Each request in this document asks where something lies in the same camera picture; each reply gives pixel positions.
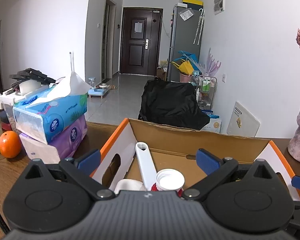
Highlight white bottle cap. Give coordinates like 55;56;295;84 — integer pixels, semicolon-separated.
156;168;185;192

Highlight purple tissue pack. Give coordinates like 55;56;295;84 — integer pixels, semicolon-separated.
19;115;88;164

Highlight red cardboard box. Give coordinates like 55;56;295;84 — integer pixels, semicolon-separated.
87;118;300;190

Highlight white plastic bag in box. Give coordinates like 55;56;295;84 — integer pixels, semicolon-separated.
114;179;147;194

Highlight white flat tool in box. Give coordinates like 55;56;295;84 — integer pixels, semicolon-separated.
135;142;157;191

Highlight blue tissue pack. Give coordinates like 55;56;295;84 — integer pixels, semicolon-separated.
13;72;91;144

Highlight black bag on chair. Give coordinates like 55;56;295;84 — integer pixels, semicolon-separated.
138;78;210;131

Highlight pet feeder on floor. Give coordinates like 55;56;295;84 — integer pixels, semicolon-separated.
88;77;110;98

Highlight orange fruit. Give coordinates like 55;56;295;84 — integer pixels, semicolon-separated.
0;131;21;159

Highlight yellow and blue bags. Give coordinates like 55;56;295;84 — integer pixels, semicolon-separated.
171;50;203;76

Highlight clear container with nuts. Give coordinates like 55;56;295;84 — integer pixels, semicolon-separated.
0;92;21;134

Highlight black folded stand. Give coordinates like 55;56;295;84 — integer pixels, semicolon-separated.
9;68;56;88

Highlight grey refrigerator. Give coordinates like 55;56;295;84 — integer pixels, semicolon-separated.
167;2;203;82

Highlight dark brown door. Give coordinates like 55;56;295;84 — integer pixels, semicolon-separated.
120;7;163;76

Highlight white panel against wall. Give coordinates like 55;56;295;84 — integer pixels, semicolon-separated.
226;101;260;138

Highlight wire storage rack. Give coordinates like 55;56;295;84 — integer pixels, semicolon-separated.
191;75;217;111

